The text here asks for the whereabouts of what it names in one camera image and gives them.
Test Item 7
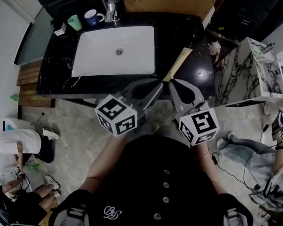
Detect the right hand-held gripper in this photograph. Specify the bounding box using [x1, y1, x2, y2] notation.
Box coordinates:
[167, 78, 221, 146]

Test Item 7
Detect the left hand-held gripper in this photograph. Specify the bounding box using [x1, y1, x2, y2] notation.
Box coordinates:
[94, 78, 165, 137]

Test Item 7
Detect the person's left forearm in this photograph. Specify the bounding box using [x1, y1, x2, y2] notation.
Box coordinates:
[80, 134, 130, 194]

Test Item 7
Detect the person's right forearm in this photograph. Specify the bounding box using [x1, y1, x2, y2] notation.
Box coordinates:
[191, 142, 227, 195]

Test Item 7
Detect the small white round gadget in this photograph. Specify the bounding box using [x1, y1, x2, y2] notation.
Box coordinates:
[208, 40, 222, 56]

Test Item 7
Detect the white rectangular sink basin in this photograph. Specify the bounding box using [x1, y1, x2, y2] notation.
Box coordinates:
[71, 25, 156, 78]

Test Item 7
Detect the black marble vanity table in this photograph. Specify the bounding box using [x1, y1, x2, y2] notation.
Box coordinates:
[35, 12, 216, 101]

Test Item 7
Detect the white marble vanity cabinet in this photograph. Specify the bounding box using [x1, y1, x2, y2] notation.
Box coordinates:
[213, 37, 283, 107]

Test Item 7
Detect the chrome faucet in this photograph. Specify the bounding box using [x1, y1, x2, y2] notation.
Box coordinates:
[105, 0, 121, 27]

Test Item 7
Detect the person's black buttoned shirt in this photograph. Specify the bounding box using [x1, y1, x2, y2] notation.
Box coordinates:
[86, 135, 225, 226]

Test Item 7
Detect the blue mug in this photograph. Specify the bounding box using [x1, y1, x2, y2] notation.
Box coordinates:
[84, 9, 105, 27]

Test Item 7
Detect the green plastic cup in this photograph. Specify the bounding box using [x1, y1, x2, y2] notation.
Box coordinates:
[67, 15, 83, 32]

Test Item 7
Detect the small white box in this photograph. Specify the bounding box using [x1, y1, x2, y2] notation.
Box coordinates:
[53, 22, 67, 37]

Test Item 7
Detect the black cabinet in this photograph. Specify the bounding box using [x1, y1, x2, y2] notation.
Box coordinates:
[207, 0, 283, 42]

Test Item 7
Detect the wooden slatted step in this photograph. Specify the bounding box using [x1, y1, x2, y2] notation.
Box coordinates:
[16, 60, 56, 108]

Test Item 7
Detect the thin gold bracelet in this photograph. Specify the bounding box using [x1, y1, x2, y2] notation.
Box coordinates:
[193, 148, 210, 160]

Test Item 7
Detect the black power adapter cable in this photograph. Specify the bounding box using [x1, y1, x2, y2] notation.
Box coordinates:
[211, 152, 265, 195]

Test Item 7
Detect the grey panel with black frame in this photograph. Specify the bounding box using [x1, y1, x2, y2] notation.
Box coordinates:
[14, 7, 55, 67]

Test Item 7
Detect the black grey shoulder strap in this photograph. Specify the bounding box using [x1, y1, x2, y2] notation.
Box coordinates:
[218, 193, 254, 226]
[49, 189, 92, 226]

